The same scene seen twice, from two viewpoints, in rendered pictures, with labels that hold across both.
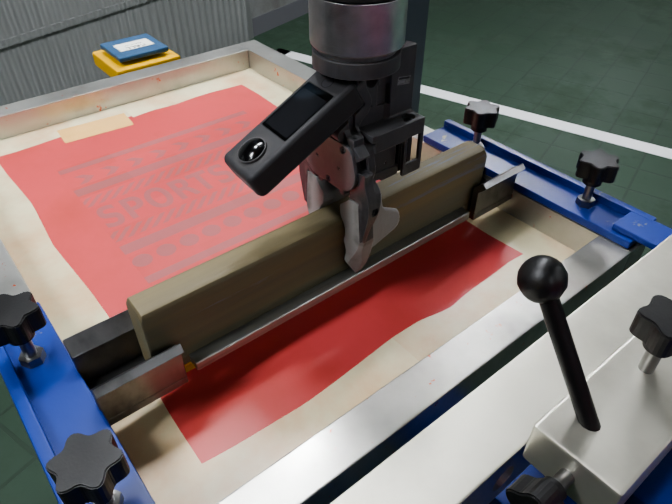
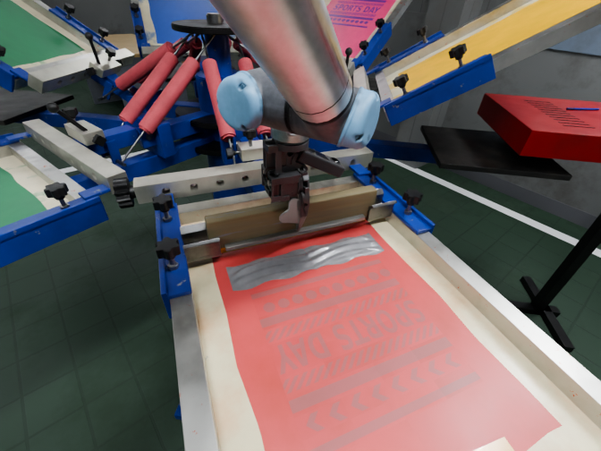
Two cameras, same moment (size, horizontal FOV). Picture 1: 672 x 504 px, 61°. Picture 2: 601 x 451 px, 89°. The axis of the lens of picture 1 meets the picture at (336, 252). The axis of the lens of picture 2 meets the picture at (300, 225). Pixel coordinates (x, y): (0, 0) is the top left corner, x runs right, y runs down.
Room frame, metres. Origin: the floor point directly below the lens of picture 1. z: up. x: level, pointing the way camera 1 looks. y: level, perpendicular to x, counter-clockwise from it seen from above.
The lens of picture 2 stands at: (1.00, 0.16, 1.44)
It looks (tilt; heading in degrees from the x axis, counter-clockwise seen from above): 38 degrees down; 195
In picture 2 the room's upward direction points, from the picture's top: 3 degrees clockwise
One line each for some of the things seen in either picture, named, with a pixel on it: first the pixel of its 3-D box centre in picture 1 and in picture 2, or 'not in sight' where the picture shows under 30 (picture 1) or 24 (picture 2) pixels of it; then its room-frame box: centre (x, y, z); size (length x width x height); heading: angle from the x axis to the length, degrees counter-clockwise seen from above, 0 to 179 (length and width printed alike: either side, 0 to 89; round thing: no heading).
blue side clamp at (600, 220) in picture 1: (521, 192); (173, 251); (0.59, -0.23, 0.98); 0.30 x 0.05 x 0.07; 39
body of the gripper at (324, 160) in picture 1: (361, 115); (286, 167); (0.46, -0.02, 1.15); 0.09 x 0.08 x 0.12; 129
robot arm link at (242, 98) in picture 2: not in sight; (266, 99); (0.55, -0.02, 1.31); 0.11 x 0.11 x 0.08; 76
